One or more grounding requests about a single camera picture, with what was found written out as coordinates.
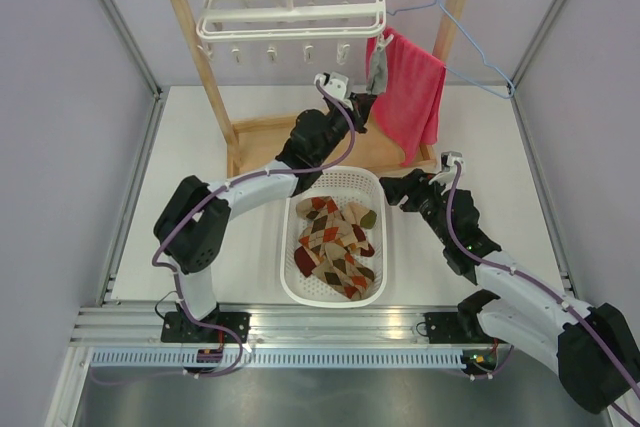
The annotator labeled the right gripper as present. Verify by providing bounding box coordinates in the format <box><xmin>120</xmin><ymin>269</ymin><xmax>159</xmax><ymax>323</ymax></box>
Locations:
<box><xmin>379</xmin><ymin>168</ymin><xmax>453</xmax><ymax>246</ymax></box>

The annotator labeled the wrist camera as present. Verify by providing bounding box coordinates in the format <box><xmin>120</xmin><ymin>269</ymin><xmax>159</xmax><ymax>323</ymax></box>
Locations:
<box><xmin>429</xmin><ymin>151</ymin><xmax>466</xmax><ymax>186</ymax></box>
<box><xmin>314</xmin><ymin>72</ymin><xmax>352</xmax><ymax>108</ymax></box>

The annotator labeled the left aluminium frame post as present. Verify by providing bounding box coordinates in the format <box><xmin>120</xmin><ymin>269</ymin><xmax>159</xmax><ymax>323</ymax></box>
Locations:
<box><xmin>69</xmin><ymin>0</ymin><xmax>165</xmax><ymax>98</ymax></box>

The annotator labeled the white perforated plastic basket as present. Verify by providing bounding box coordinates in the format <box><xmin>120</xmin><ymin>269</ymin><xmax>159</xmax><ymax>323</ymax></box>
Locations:
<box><xmin>280</xmin><ymin>167</ymin><xmax>388</xmax><ymax>309</ymax></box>

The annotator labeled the purple cable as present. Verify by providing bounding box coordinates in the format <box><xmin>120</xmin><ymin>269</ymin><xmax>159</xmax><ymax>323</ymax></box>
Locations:
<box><xmin>447</xmin><ymin>161</ymin><xmax>640</xmax><ymax>426</ymax></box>
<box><xmin>89</xmin><ymin>79</ymin><xmax>357</xmax><ymax>387</ymax></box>

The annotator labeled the blue wire hanger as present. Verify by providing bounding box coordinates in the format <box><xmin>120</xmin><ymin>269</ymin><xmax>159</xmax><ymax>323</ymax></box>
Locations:
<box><xmin>389</xmin><ymin>0</ymin><xmax>516</xmax><ymax>100</ymax></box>

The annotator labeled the grey sock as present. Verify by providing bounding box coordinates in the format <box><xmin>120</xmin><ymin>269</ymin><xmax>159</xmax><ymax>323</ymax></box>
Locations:
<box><xmin>366</xmin><ymin>47</ymin><xmax>388</xmax><ymax>96</ymax></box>

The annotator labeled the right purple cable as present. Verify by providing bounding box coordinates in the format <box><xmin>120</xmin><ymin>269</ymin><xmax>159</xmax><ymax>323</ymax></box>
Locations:
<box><xmin>447</xmin><ymin>161</ymin><xmax>640</xmax><ymax>426</ymax></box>

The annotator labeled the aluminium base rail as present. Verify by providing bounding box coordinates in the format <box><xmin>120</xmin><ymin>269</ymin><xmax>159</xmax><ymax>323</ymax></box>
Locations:
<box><xmin>70</xmin><ymin>301</ymin><xmax>484</xmax><ymax>350</ymax></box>

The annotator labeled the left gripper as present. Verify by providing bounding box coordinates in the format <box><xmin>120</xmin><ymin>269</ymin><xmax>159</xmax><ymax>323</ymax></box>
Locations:
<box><xmin>314</xmin><ymin>93</ymin><xmax>378</xmax><ymax>164</ymax></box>

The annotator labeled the pink towel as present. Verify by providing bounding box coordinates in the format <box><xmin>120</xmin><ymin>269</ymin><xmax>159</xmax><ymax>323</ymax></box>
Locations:
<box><xmin>365</xmin><ymin>27</ymin><xmax>446</xmax><ymax>166</ymax></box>

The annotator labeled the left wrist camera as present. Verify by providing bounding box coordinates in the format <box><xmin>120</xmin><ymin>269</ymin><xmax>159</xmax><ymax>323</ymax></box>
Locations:
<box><xmin>314</xmin><ymin>72</ymin><xmax>352</xmax><ymax>108</ymax></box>

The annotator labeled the wooden clothes rack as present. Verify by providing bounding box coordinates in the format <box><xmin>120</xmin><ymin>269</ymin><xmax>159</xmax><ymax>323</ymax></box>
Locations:
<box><xmin>170</xmin><ymin>0</ymin><xmax>466</xmax><ymax>177</ymax></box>

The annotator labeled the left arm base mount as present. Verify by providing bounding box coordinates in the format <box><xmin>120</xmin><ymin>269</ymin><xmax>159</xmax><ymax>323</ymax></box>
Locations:
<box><xmin>160</xmin><ymin>306</ymin><xmax>251</xmax><ymax>344</ymax></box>

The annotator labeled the beige striped sock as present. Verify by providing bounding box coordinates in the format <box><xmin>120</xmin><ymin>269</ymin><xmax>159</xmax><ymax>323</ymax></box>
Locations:
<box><xmin>354</xmin><ymin>236</ymin><xmax>375</xmax><ymax>258</ymax></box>
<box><xmin>294</xmin><ymin>202</ymin><xmax>377</xmax><ymax>277</ymax></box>

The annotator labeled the right aluminium frame post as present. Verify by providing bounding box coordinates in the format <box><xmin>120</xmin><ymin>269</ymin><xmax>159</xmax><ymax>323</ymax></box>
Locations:
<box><xmin>507</xmin><ymin>0</ymin><xmax>601</xmax><ymax>94</ymax></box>

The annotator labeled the argyle sock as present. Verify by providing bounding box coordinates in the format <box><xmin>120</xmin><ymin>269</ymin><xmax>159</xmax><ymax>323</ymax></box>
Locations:
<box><xmin>312</xmin><ymin>243</ymin><xmax>376</xmax><ymax>301</ymax></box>
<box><xmin>296</xmin><ymin>196</ymin><xmax>357</xmax><ymax>258</ymax></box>

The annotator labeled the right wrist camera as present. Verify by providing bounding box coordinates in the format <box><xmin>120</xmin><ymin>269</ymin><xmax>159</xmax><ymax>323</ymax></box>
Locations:
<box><xmin>429</xmin><ymin>151</ymin><xmax>466</xmax><ymax>186</ymax></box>

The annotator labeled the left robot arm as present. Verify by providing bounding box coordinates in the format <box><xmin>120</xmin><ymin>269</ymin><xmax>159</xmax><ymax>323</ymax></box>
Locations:
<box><xmin>152</xmin><ymin>91</ymin><xmax>376</xmax><ymax>342</ymax></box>

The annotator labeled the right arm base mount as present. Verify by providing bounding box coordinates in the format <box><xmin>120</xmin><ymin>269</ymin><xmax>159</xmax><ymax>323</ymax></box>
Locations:
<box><xmin>415</xmin><ymin>290</ymin><xmax>514</xmax><ymax>382</ymax></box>

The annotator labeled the white slotted cable duct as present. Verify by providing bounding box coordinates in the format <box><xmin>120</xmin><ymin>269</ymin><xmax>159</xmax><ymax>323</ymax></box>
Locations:
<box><xmin>91</xmin><ymin>348</ymin><xmax>466</xmax><ymax>369</ymax></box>

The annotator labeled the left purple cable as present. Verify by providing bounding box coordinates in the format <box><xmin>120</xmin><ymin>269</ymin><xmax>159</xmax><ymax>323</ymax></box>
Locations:
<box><xmin>89</xmin><ymin>79</ymin><xmax>357</xmax><ymax>387</ymax></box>

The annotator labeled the aluminium frame post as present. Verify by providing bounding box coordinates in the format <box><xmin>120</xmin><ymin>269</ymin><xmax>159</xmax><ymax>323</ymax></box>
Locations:
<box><xmin>69</xmin><ymin>0</ymin><xmax>165</xmax><ymax>98</ymax></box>
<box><xmin>507</xmin><ymin>0</ymin><xmax>601</xmax><ymax>94</ymax></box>

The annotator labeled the white clip sock hanger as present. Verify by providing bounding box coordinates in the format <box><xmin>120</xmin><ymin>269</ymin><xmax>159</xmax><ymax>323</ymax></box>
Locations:
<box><xmin>195</xmin><ymin>0</ymin><xmax>387</xmax><ymax>65</ymax></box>

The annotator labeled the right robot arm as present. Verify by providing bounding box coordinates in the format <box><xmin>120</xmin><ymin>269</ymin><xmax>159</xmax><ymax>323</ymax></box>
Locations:
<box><xmin>380</xmin><ymin>165</ymin><xmax>639</xmax><ymax>414</ymax></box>

